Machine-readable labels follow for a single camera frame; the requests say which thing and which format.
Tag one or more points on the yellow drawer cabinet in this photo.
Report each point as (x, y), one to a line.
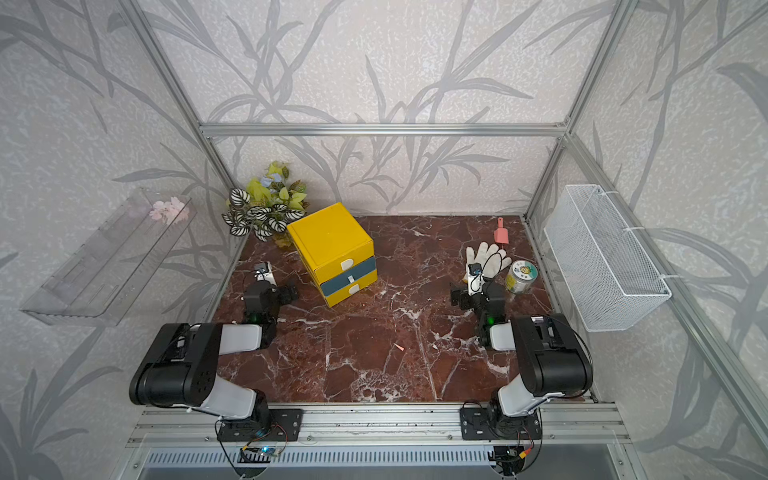
(325, 228)

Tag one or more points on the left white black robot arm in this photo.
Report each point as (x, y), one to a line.
(180, 369)

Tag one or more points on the black mounting plate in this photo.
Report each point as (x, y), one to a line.
(279, 425)
(498, 423)

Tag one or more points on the pink plastic scoop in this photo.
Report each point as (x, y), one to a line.
(501, 234)

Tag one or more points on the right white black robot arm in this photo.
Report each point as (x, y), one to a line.
(552, 363)

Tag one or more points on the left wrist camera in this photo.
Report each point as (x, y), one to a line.
(263, 271)

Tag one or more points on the artificial plant in vase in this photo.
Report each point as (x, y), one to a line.
(267, 206)

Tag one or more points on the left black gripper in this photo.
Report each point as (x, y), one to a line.
(286, 298)

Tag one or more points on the yellow bottom drawer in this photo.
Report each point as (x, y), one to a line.
(349, 286)

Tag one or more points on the blue middle drawer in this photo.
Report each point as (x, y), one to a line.
(358, 270)

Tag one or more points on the yellow drawer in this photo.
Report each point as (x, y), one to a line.
(349, 286)
(329, 263)

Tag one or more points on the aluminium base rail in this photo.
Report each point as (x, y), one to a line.
(388, 424)

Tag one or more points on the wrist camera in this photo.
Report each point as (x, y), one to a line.
(474, 278)
(263, 271)

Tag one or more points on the clear acrylic wall shelf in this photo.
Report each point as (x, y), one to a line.
(100, 282)

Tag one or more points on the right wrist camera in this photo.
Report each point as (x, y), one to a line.
(474, 278)

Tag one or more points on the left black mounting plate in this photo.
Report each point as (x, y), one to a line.
(279, 425)

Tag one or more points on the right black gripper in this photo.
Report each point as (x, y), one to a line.
(464, 298)

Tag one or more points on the white wire mesh basket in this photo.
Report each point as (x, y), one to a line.
(610, 276)

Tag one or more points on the yellow top drawer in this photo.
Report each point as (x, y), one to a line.
(329, 263)

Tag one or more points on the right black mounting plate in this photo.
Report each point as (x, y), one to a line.
(498, 423)

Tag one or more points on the white work glove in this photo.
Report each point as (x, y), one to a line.
(491, 258)

